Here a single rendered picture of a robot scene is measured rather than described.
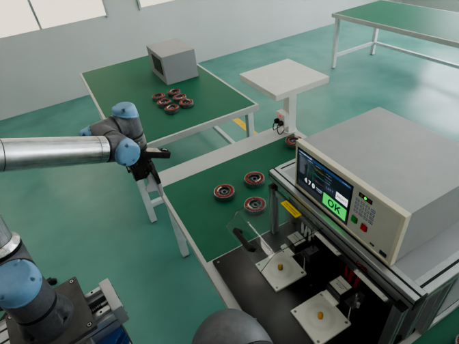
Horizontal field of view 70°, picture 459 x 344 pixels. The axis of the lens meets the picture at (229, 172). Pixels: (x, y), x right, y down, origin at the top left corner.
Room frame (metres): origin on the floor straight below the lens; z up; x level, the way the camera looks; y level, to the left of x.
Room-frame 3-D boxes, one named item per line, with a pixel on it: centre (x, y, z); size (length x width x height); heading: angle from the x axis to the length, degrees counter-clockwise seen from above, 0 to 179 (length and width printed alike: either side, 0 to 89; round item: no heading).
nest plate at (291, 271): (0.80, -0.16, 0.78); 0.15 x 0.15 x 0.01; 24
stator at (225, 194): (1.32, 0.04, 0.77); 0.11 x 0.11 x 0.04
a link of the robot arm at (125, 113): (0.97, 0.31, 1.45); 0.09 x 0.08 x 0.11; 130
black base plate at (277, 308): (0.70, -0.22, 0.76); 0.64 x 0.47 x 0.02; 24
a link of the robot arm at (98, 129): (0.89, 0.37, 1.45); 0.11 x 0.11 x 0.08; 40
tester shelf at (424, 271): (0.82, -0.50, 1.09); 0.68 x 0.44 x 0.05; 24
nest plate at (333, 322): (0.58, -0.26, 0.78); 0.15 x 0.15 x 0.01; 24
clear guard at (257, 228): (0.82, -0.16, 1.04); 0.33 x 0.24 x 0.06; 114
